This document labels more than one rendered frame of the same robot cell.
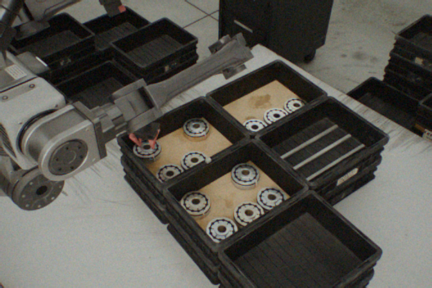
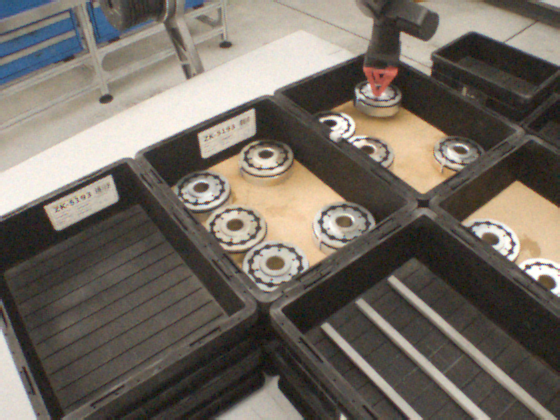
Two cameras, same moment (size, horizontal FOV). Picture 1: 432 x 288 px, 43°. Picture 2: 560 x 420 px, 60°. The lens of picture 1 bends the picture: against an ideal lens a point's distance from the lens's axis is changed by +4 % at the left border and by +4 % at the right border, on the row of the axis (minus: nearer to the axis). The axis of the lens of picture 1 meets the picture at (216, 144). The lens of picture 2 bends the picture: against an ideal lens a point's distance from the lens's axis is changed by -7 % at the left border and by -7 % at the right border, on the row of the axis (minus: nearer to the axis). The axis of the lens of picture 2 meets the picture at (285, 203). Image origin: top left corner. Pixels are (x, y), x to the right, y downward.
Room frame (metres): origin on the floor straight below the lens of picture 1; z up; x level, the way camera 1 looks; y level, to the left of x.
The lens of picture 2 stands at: (1.19, -0.69, 1.48)
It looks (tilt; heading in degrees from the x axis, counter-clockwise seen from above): 45 degrees down; 93
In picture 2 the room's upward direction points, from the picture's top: 2 degrees counter-clockwise
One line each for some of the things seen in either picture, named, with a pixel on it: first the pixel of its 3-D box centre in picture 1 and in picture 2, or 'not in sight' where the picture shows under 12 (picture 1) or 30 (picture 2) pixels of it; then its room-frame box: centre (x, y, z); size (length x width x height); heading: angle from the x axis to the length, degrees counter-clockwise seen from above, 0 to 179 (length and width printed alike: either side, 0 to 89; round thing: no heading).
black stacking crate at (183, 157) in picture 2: (234, 199); (268, 204); (1.13, -0.07, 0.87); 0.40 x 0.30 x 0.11; 128
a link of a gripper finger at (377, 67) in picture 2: (148, 138); (380, 73); (1.35, 0.24, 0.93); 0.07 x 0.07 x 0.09; 76
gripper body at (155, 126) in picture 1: (143, 123); (385, 39); (1.36, 0.26, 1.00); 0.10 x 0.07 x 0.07; 76
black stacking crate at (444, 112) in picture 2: (184, 148); (392, 136); (1.37, 0.12, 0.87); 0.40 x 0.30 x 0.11; 128
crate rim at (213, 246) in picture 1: (235, 189); (266, 181); (1.13, -0.07, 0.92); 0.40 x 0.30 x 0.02; 128
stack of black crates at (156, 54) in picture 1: (157, 74); not in sight; (2.45, 0.35, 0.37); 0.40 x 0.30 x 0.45; 134
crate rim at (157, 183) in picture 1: (184, 139); (395, 115); (1.37, 0.12, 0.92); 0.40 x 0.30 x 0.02; 128
